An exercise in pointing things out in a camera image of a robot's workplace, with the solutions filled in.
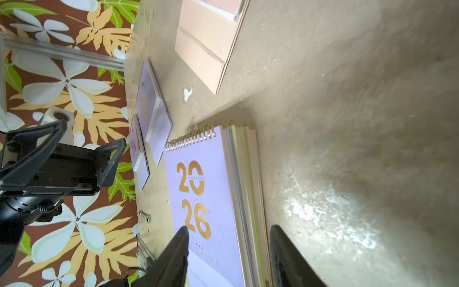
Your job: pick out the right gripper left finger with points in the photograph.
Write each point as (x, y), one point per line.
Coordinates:
(170, 268)

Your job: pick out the pink calendar back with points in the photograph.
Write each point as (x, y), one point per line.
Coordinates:
(206, 36)

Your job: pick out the purple calendar front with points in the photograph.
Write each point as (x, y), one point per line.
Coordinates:
(203, 198)

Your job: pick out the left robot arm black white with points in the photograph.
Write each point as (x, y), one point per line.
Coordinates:
(17, 213)

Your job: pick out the green calendar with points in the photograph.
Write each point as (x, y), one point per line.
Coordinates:
(241, 152)

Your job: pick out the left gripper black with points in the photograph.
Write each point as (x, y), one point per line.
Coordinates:
(35, 164)

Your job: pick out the purple calendar far left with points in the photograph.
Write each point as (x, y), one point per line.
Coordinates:
(137, 153)

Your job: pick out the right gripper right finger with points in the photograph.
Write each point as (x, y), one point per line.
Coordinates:
(289, 268)

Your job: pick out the metal wrench left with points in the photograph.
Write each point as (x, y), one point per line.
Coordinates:
(144, 215)

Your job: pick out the purple calendar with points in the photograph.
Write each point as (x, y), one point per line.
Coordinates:
(137, 153)
(203, 198)
(154, 118)

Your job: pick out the purple calendar back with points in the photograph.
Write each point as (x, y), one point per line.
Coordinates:
(154, 118)

